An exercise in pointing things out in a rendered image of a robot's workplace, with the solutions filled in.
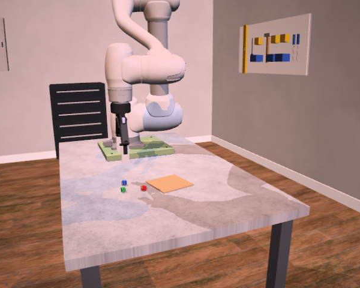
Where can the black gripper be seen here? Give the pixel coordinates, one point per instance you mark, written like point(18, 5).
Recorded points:
point(121, 129)

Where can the orange flat mat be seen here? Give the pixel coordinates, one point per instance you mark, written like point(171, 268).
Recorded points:
point(169, 183)

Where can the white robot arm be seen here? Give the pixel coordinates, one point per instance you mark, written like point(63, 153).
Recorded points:
point(159, 67)

